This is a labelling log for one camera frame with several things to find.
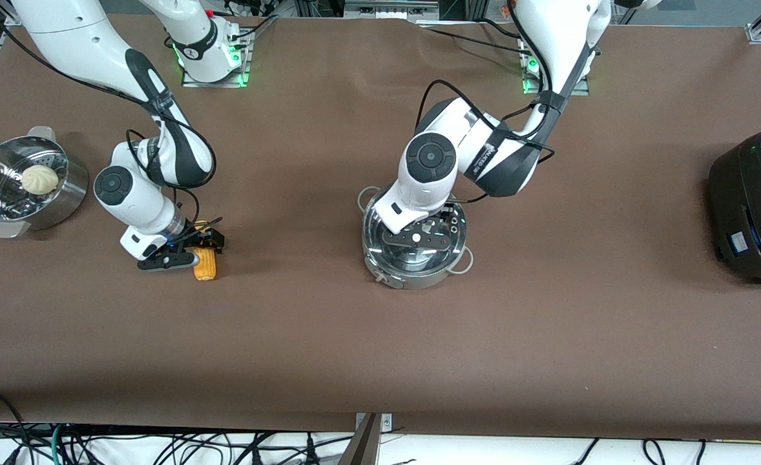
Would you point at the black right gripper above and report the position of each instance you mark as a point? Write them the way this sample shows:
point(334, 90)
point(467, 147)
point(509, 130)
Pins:
point(201, 238)

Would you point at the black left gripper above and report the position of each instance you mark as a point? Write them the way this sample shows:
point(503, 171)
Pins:
point(446, 216)

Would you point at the yellow corn cob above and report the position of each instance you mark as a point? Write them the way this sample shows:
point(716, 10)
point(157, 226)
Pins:
point(205, 268)

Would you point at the round glass pot lid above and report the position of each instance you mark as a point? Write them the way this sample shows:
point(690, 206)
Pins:
point(419, 261)

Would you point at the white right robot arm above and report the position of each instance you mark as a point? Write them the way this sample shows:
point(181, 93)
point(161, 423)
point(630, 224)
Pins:
point(145, 210)

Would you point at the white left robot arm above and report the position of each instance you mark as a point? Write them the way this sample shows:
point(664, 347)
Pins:
point(413, 194)

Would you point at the steel steamer pot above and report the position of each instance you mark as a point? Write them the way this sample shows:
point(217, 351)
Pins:
point(64, 200)

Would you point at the brown table cover sheet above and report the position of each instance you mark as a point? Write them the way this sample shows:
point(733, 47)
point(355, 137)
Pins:
point(290, 336)

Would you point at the white steamed bun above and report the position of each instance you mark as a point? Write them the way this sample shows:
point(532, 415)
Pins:
point(39, 179)

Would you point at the grey metal box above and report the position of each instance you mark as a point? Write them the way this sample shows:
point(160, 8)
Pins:
point(387, 10)

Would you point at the dark metal pole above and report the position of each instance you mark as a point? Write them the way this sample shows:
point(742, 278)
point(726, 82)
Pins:
point(361, 452)

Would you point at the black rice cooker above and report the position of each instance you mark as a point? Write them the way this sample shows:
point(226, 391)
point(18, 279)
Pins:
point(755, 206)

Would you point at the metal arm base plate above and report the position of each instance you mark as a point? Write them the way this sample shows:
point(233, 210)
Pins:
point(581, 92)
point(216, 84)

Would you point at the small metal bracket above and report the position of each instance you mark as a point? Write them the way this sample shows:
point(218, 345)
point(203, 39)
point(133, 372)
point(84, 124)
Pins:
point(387, 423)

